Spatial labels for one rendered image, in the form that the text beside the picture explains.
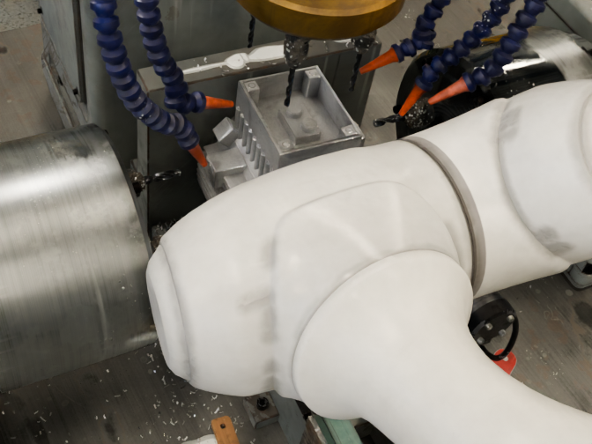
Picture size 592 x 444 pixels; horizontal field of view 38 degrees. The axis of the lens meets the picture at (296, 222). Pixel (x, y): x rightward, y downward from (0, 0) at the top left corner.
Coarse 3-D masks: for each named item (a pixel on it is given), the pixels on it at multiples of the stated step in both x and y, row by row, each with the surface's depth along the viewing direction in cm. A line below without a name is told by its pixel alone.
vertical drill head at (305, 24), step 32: (256, 0) 78; (288, 0) 77; (320, 0) 78; (352, 0) 78; (384, 0) 79; (288, 32) 79; (320, 32) 78; (352, 32) 79; (288, 64) 84; (288, 96) 88
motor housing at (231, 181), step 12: (216, 144) 104; (240, 144) 101; (204, 156) 104; (204, 168) 103; (252, 168) 99; (204, 180) 104; (228, 180) 99; (240, 180) 99; (204, 192) 106; (216, 192) 101
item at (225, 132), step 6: (222, 120) 101; (228, 120) 101; (216, 126) 102; (222, 126) 101; (228, 126) 101; (234, 126) 101; (216, 132) 101; (222, 132) 101; (228, 132) 100; (234, 132) 101; (222, 138) 101; (228, 138) 101; (234, 138) 102; (228, 144) 102
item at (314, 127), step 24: (288, 72) 100; (240, 96) 98; (264, 96) 101; (312, 96) 102; (336, 96) 98; (240, 120) 99; (264, 120) 98; (288, 120) 97; (312, 120) 97; (336, 120) 99; (264, 144) 95; (312, 144) 93; (336, 144) 94; (264, 168) 96
